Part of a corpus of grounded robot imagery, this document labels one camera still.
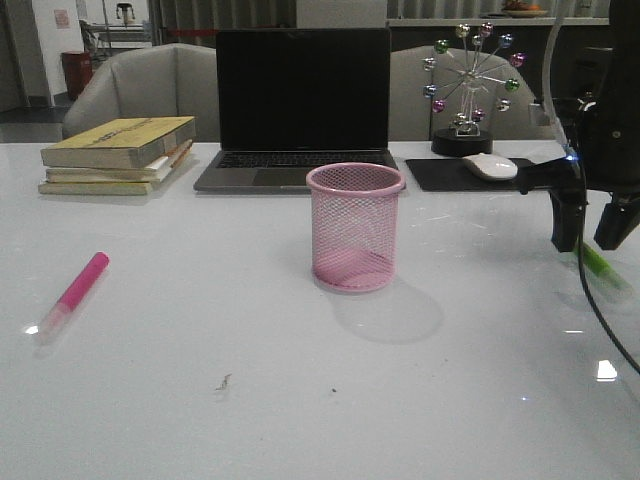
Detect pink highlighter pen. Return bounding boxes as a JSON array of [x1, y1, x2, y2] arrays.
[[36, 251, 110, 345]]

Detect ferris wheel desk ornament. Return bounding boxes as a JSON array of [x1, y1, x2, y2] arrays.
[[422, 21, 526, 157]]

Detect bottom yellow book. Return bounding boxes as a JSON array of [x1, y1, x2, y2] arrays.
[[38, 179, 163, 196]]

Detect yellow book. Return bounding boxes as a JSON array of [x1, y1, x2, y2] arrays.
[[38, 179, 163, 196], [41, 116, 196, 169]]

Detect green highlighter pen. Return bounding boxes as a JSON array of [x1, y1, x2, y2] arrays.
[[574, 243, 630, 293]]

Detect fruit bowl on counter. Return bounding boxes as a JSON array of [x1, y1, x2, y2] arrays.
[[502, 0, 548, 18]]

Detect pink mesh pen holder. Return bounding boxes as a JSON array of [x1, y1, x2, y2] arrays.
[[306, 162, 405, 293]]

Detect left beige armchair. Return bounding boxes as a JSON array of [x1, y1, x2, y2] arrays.
[[62, 43, 220, 142]]

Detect black mouse pad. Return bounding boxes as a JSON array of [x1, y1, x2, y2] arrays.
[[405, 158, 518, 192]]

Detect beige armchair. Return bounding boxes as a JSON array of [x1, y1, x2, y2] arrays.
[[62, 43, 220, 142], [388, 45, 554, 141]]

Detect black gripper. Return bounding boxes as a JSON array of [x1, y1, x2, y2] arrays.
[[516, 89, 640, 253]]

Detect red barrier belt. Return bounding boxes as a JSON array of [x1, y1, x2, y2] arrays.
[[160, 27, 219, 38]]

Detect grey laptop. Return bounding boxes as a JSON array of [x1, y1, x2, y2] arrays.
[[194, 28, 395, 194]]

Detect right beige armchair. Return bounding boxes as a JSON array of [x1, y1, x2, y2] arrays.
[[388, 45, 554, 141]]

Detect red trash bin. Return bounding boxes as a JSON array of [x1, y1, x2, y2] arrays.
[[61, 51, 93, 100]]

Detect white cabinet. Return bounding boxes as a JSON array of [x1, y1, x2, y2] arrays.
[[296, 0, 387, 28]]

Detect top yellow book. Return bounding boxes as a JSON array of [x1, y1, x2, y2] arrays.
[[41, 116, 196, 169]]

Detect white computer mouse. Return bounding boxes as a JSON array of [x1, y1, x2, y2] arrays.
[[462, 153, 518, 181]]

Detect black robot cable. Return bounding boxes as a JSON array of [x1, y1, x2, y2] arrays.
[[572, 149, 640, 376]]

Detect middle cream book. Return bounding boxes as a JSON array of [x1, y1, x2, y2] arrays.
[[45, 140, 193, 183]]

